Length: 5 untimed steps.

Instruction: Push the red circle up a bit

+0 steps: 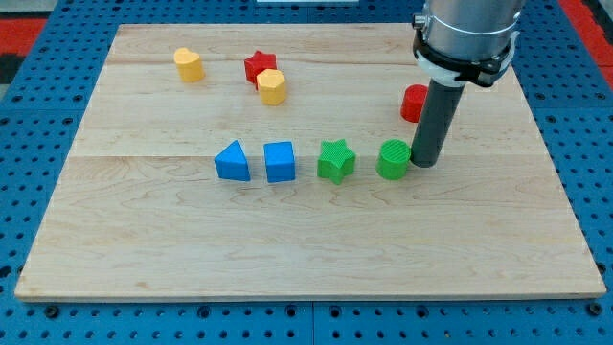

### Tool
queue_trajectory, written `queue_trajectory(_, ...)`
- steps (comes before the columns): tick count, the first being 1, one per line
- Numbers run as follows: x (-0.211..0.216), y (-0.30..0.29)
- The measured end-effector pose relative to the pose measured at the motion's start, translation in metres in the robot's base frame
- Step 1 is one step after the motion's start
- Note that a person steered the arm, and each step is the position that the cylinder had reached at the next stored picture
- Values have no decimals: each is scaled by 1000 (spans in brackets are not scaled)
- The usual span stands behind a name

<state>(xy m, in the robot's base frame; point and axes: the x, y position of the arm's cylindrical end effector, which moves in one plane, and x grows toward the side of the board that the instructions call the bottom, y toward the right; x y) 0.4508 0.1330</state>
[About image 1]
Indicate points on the red star block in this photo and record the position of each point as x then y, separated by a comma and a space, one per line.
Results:
257, 63

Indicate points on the red cylinder block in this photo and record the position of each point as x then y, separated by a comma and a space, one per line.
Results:
413, 102

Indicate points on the green cylinder block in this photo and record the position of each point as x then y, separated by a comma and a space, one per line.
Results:
393, 159

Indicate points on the yellow heart block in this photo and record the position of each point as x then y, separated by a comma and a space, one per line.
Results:
189, 65

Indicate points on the green star block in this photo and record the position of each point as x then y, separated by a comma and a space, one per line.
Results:
336, 161

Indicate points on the blue cube block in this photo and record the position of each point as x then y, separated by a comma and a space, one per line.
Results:
279, 161

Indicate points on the wooden board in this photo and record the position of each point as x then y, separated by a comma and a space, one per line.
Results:
139, 214

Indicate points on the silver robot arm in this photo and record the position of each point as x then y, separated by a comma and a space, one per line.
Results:
461, 41

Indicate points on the blue triangle block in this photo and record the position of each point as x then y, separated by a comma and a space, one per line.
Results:
232, 163

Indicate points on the yellow hexagon block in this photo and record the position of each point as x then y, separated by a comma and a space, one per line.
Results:
271, 86

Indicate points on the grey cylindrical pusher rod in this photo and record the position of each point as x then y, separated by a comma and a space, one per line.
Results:
436, 117

